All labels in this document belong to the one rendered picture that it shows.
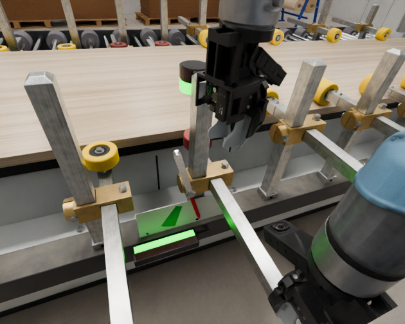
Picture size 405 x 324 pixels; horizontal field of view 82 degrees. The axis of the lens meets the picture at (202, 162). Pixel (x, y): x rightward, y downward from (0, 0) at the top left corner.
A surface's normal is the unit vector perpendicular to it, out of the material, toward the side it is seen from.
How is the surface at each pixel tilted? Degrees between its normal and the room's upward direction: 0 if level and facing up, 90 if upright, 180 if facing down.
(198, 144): 90
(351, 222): 90
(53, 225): 0
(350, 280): 90
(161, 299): 0
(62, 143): 90
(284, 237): 30
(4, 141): 0
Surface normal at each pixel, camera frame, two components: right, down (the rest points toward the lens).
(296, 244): -0.15, -0.96
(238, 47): 0.66, 0.52
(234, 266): 0.07, -0.75
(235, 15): -0.52, 0.54
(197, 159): 0.36, 0.63
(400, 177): -0.95, 0.11
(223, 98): -0.75, 0.40
